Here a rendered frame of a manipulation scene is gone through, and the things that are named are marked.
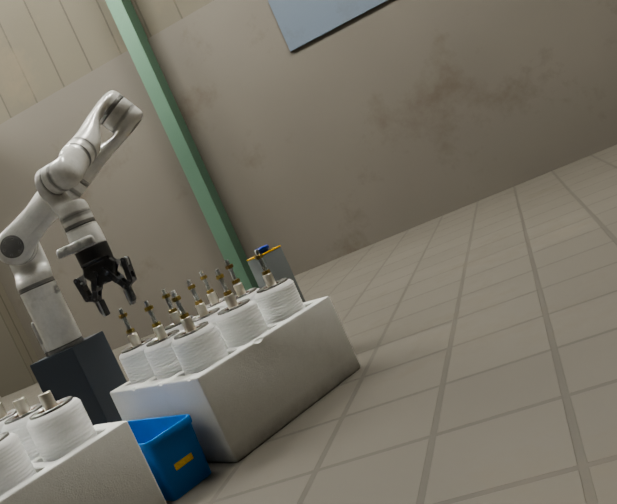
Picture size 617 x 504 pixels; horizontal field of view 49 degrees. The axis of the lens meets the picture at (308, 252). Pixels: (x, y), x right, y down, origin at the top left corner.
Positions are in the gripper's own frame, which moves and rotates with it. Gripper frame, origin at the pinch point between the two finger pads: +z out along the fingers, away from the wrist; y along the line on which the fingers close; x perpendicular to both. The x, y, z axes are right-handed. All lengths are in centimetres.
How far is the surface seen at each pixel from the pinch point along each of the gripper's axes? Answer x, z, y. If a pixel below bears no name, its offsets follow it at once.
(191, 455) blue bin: 27.0, 30.3, -14.1
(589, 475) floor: 68, 36, -77
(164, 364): 11.7, 14.9, -9.7
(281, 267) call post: -28.7, 9.3, -31.1
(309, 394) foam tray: 6.9, 33.2, -34.0
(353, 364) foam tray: -5, 34, -43
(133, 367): 4.6, 13.9, 0.7
